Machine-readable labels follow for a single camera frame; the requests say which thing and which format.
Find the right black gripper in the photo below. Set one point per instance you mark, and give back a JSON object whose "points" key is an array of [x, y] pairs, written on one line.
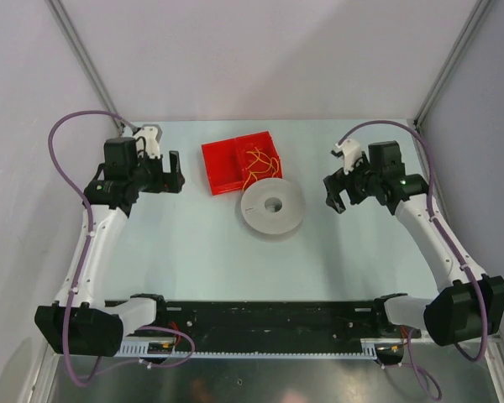
{"points": [[339, 180]]}

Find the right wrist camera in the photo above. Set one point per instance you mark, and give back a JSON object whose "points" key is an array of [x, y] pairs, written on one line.
{"points": [[350, 151]]}

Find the red two-compartment bin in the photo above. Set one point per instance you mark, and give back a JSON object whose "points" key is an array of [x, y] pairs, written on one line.
{"points": [[237, 163]]}

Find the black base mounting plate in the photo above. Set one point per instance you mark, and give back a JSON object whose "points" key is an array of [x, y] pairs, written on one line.
{"points": [[275, 326]]}

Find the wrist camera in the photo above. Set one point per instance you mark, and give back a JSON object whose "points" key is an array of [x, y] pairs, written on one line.
{"points": [[147, 140], [350, 151]]}

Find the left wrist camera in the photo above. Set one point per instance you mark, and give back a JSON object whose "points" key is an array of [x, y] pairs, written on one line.
{"points": [[147, 140]]}

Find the white plastic spool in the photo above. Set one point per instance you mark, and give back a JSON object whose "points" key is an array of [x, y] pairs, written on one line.
{"points": [[273, 208]]}

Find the left aluminium frame post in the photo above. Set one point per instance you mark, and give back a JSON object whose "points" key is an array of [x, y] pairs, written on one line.
{"points": [[79, 50]]}

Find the right aluminium frame post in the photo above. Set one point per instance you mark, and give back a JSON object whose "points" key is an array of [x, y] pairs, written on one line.
{"points": [[467, 34]]}

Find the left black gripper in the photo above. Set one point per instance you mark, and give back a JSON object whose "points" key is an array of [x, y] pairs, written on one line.
{"points": [[165, 182]]}

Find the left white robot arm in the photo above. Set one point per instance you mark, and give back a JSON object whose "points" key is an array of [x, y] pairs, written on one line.
{"points": [[79, 321]]}

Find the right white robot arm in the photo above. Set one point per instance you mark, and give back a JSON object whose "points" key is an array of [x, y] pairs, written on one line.
{"points": [[469, 303]]}

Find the grey slotted cable duct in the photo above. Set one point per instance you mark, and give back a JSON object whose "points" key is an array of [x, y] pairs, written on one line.
{"points": [[366, 349]]}

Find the aluminium frame post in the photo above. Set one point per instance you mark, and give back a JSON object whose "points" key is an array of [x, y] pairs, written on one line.
{"points": [[79, 50], [467, 34]]}

